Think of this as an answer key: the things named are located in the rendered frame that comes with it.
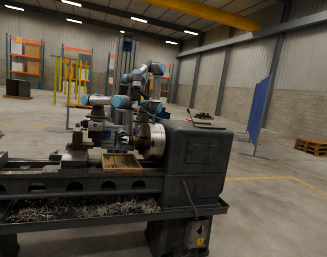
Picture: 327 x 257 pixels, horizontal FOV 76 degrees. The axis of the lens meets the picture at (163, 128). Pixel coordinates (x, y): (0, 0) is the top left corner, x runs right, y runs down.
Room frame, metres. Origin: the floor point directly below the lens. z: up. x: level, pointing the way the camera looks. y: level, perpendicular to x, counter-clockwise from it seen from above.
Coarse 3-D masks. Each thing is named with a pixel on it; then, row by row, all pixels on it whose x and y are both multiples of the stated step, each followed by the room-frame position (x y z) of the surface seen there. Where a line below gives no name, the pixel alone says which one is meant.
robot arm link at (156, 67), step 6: (150, 66) 2.23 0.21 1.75; (156, 66) 2.21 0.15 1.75; (162, 66) 2.20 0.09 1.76; (156, 72) 2.21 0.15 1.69; (162, 72) 2.21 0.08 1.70; (156, 78) 2.23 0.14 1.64; (156, 84) 2.24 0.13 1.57; (156, 90) 2.25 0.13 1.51; (156, 96) 2.26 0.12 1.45; (150, 102) 2.29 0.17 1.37; (156, 102) 2.25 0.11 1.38; (150, 108) 2.27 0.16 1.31; (156, 108) 2.25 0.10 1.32
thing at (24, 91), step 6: (6, 84) 11.34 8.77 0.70; (12, 84) 11.36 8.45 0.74; (18, 84) 11.54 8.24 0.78; (24, 84) 11.52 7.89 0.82; (30, 84) 11.82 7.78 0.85; (6, 90) 11.36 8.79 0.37; (12, 90) 11.36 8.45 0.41; (18, 90) 11.54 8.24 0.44; (24, 90) 11.52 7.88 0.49; (30, 90) 11.83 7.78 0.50; (6, 96) 11.16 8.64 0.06; (12, 96) 11.24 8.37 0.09; (18, 96) 11.62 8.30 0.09; (24, 96) 11.52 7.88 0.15; (30, 96) 11.85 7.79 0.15
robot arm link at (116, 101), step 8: (88, 96) 2.06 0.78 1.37; (96, 96) 2.05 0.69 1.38; (104, 96) 2.01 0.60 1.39; (112, 96) 1.93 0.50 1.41; (120, 96) 1.87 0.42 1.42; (128, 96) 1.97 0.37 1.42; (88, 104) 2.07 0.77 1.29; (96, 104) 2.04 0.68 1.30; (104, 104) 1.99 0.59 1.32; (112, 104) 1.88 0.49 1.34; (120, 104) 1.86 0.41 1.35; (128, 104) 1.94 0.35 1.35
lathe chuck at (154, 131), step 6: (150, 126) 1.66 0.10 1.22; (156, 126) 1.68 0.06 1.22; (150, 132) 1.62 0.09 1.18; (156, 132) 1.63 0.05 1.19; (150, 138) 1.59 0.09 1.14; (156, 138) 1.61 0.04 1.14; (156, 144) 1.59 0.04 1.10; (144, 150) 1.72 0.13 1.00; (150, 150) 1.58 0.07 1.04; (156, 150) 1.60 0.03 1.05; (144, 156) 1.70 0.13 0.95; (150, 156) 1.61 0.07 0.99; (156, 156) 1.63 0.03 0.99
